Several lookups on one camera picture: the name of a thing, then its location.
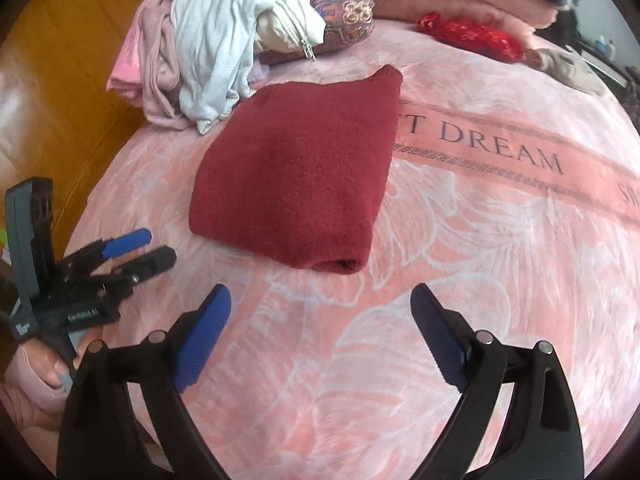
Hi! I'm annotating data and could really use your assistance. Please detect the dark red knit sweater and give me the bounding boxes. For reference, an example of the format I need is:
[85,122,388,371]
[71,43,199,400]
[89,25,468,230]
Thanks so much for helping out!
[189,65,402,274]

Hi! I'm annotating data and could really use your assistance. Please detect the pink sleeved left forearm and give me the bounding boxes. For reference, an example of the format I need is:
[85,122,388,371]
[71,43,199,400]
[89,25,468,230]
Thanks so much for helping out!
[1,348,67,429]

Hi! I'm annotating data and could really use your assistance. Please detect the person's left hand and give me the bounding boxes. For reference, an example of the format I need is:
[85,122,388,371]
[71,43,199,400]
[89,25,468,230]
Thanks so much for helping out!
[18,327,103,390]

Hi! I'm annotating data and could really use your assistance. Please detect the pink garment pile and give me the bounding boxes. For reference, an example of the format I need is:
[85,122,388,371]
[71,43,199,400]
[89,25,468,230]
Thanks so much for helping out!
[106,0,191,130]

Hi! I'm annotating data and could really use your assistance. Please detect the white striped knit garment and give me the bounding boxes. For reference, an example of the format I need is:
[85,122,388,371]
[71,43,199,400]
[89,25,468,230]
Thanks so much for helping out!
[170,0,278,136]

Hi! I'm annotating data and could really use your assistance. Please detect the cream zippered garment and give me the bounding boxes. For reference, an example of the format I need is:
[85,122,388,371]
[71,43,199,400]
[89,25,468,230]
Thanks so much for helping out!
[254,0,326,61]

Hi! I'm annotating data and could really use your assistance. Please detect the purple paisley pillow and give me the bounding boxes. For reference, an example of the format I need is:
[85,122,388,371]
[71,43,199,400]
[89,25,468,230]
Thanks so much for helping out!
[257,0,378,66]

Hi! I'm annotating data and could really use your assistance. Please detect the beige garment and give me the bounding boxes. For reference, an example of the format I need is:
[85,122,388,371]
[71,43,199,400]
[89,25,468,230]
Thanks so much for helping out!
[525,49,608,96]

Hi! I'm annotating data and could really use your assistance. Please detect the red patterned cloth bag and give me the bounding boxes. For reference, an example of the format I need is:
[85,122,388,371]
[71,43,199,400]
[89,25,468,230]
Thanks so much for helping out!
[416,12,525,64]

